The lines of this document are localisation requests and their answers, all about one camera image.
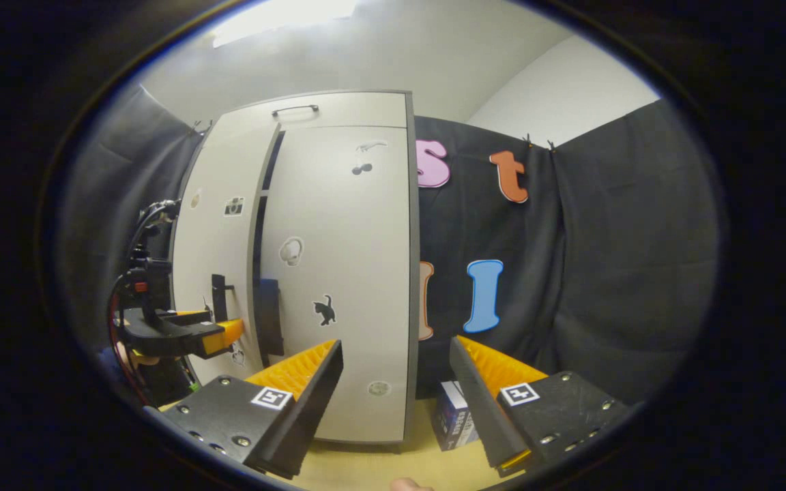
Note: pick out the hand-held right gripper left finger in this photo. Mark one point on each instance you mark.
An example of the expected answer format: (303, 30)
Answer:
(311, 395)

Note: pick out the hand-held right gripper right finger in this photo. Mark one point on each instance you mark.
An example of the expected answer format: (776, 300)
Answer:
(482, 402)

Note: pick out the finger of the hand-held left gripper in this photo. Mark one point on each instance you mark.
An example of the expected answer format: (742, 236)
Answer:
(192, 339)
(188, 316)

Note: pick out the white cabinet door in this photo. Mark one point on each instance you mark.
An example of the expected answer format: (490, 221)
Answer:
(352, 273)
(215, 239)

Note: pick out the white cabinet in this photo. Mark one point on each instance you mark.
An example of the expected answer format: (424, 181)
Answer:
(415, 273)

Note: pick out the white cabinet drawer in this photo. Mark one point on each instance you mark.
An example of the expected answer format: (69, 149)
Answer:
(366, 109)

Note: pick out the blue cardboard box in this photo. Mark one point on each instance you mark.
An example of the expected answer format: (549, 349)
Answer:
(454, 423)

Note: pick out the black backdrop cloth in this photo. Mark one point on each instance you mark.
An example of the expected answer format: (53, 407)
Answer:
(604, 273)

